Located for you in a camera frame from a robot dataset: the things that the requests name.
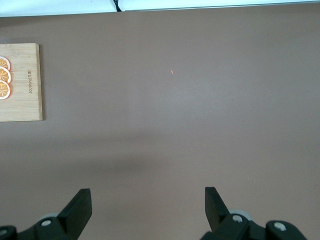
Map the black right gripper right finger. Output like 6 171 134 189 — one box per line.
201 186 307 240

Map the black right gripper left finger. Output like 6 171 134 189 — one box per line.
0 188 93 240

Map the bamboo cutting board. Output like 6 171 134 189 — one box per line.
0 43 44 123

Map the white table edge rail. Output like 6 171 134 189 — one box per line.
123 0 320 12
0 0 118 18

